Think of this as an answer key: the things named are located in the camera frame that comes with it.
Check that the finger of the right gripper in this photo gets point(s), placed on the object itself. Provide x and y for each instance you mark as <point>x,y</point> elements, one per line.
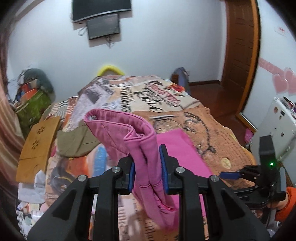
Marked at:
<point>230,175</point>
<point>250,171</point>

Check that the pink pants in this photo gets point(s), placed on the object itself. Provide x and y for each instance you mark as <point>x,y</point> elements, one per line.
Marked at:
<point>125,134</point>

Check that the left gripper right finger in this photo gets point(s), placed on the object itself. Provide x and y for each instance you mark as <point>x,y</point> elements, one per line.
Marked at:
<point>209,208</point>

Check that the blue backpack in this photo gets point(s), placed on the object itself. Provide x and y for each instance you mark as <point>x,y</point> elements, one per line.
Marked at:
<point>181,77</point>

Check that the olive green pants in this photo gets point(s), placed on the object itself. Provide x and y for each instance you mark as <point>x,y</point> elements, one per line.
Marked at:
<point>77,142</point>

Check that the small black wall monitor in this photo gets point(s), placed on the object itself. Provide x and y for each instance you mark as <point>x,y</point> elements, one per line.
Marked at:
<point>103,26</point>

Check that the right hand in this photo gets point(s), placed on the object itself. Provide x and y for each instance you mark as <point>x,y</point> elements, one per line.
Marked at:
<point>272,204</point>

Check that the brown wooden door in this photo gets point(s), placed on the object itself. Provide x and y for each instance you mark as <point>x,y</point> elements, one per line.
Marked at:
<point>242,49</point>

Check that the green bag clothes pile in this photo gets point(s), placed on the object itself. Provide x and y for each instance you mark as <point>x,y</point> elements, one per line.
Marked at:
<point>33,97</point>

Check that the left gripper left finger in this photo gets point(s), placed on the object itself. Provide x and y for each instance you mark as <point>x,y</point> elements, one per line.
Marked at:
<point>88,204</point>

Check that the brown cardboard box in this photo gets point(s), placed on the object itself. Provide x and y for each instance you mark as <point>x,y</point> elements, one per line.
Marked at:
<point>36,150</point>

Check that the white appliance box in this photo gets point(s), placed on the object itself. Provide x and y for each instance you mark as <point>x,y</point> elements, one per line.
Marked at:
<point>279,123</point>

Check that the newspaper print bed cover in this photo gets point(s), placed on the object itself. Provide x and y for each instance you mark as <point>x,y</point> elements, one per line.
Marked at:
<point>167,107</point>

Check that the pink heart wall stickers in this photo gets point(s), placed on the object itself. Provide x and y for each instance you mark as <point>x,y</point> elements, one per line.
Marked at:
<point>283,80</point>

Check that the pink striped curtain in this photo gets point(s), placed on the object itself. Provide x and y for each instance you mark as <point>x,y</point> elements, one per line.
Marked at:
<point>12,140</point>

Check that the white clutter pile on floor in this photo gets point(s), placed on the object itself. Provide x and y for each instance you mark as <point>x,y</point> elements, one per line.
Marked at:
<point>32,203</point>

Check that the yellow pillow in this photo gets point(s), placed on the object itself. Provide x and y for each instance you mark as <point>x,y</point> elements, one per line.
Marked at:
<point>109,68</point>

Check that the orange sleeve right forearm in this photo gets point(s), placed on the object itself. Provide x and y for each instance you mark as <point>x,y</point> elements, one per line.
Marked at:
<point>283,208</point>

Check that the black wall television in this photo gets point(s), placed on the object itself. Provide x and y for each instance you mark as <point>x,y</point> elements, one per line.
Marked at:
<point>85,9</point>

